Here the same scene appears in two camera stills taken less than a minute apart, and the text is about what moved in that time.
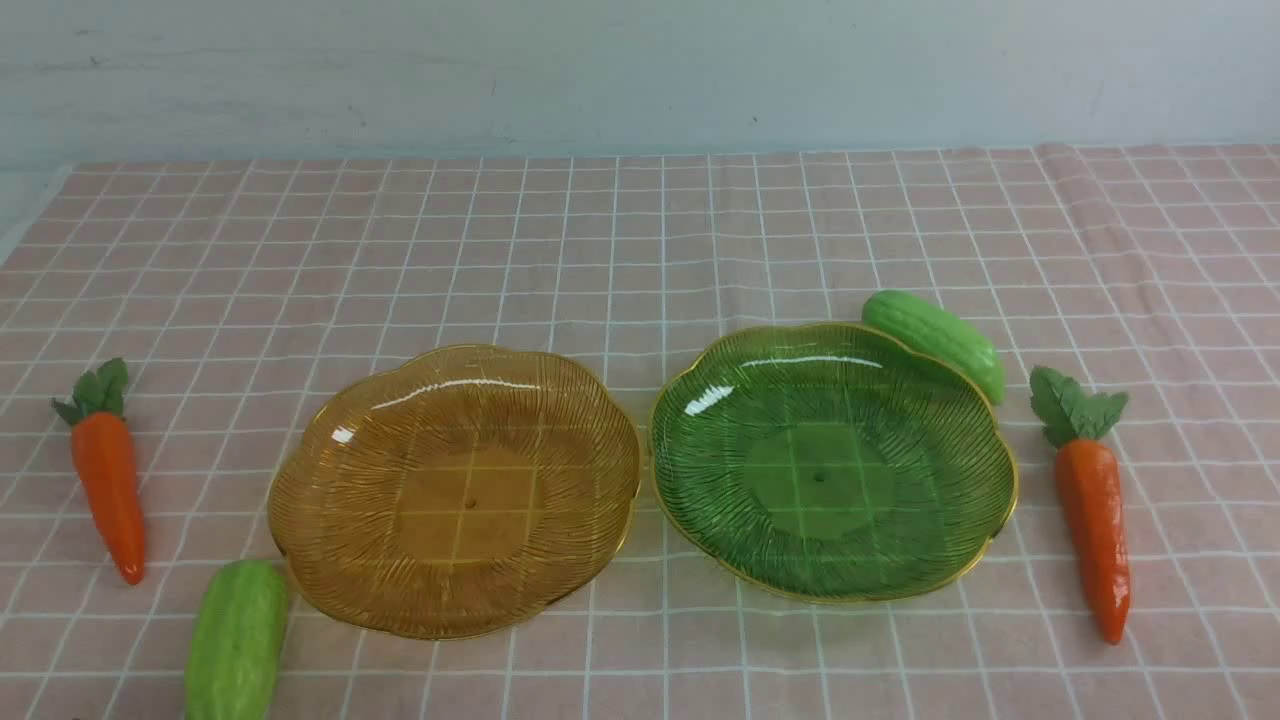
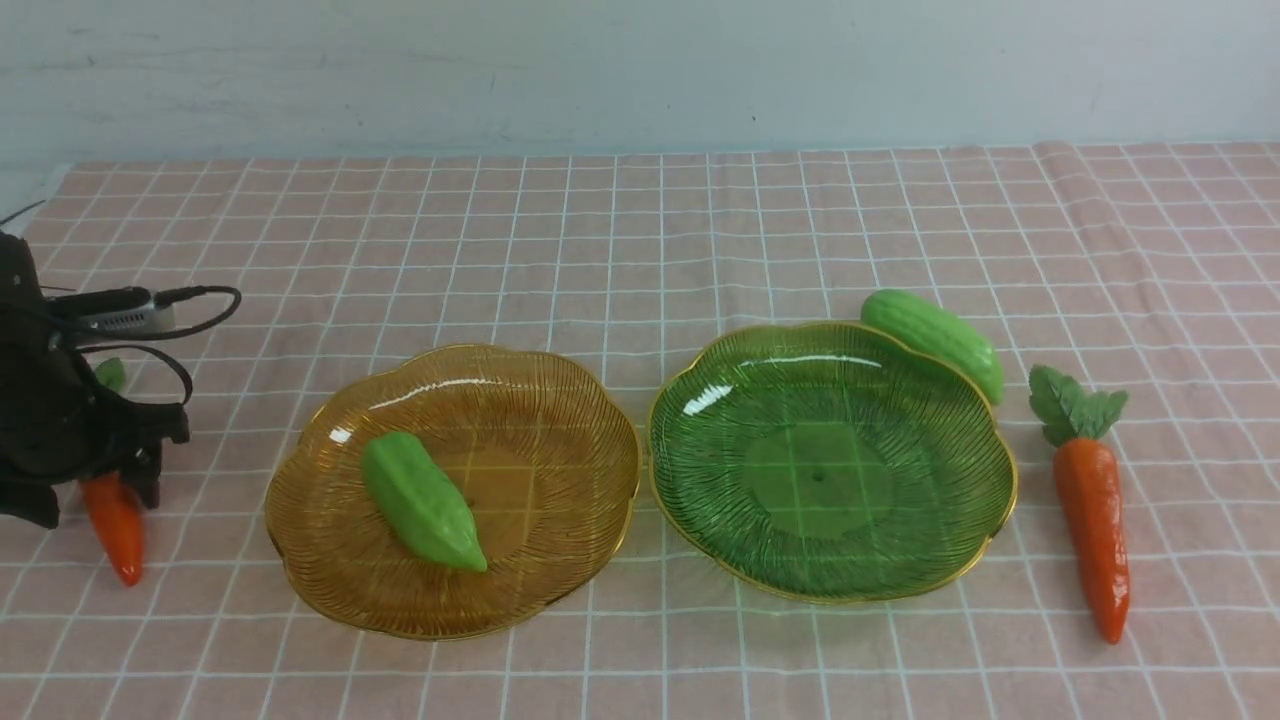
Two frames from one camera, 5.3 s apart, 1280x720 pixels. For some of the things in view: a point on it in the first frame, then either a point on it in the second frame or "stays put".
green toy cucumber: [934, 335] stays put
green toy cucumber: [233, 641] → [420, 501]
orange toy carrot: [1090, 489] stays put
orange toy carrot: [104, 449] stays put
